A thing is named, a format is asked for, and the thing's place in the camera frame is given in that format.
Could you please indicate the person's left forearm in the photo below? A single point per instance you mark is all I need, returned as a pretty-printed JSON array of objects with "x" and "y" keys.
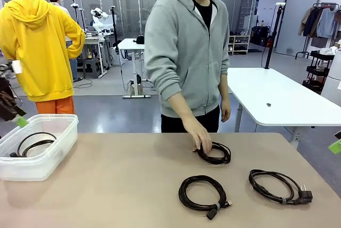
[{"x": 224, "y": 86}]

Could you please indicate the person's right forearm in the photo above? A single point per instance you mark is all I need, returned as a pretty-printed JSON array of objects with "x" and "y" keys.
[{"x": 183, "y": 110}]

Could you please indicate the person's left hand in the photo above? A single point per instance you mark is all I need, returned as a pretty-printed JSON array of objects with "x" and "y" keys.
[{"x": 226, "y": 109}]

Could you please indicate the person's right hand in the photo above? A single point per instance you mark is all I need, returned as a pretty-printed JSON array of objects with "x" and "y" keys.
[{"x": 202, "y": 138}]

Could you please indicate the black garment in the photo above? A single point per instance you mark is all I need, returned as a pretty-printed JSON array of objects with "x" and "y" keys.
[{"x": 4, "y": 85}]

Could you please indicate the clear plastic storage container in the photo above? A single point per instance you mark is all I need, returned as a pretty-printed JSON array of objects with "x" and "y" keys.
[{"x": 58, "y": 137}]

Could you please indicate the mannequin in yellow hoodie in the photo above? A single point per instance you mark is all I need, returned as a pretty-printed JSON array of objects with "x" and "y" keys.
[{"x": 34, "y": 47}]

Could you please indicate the large white table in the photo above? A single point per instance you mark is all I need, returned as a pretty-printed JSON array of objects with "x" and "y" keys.
[{"x": 279, "y": 94}]

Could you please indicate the black utility cart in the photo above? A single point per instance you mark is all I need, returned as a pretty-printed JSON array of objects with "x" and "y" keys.
[{"x": 317, "y": 71}]

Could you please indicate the grey step stool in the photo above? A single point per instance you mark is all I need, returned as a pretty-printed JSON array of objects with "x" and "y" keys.
[{"x": 91, "y": 68}]

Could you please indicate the background workbench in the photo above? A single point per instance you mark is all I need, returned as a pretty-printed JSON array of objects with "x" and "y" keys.
[{"x": 93, "y": 41}]

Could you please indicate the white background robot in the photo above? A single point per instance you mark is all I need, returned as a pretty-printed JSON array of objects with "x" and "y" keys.
[{"x": 97, "y": 17}]

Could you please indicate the clothes rack with garments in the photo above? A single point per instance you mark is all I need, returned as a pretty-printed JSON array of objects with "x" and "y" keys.
[{"x": 319, "y": 23}]

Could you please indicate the black pole with white top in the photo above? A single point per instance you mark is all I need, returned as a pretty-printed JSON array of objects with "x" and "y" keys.
[{"x": 274, "y": 36}]

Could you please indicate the white standing desk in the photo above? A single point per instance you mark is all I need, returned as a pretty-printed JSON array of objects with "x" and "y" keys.
[{"x": 130, "y": 44}]

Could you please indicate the black bags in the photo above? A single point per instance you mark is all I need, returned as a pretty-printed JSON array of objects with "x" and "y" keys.
[{"x": 261, "y": 36}]

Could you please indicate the wooden shoe shelf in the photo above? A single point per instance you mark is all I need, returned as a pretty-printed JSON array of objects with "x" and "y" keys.
[{"x": 239, "y": 44}]

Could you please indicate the black cap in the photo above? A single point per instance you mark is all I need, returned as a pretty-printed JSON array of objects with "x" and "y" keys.
[{"x": 140, "y": 40}]

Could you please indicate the person in grey hoodie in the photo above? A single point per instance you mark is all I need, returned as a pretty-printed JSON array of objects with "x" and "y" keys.
[{"x": 183, "y": 52}]

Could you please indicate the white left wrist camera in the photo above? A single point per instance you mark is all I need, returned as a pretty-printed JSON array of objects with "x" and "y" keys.
[{"x": 17, "y": 67}]

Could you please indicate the black camera tripod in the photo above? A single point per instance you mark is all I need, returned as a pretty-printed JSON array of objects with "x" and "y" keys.
[
  {"x": 114, "y": 28},
  {"x": 77, "y": 12}
]

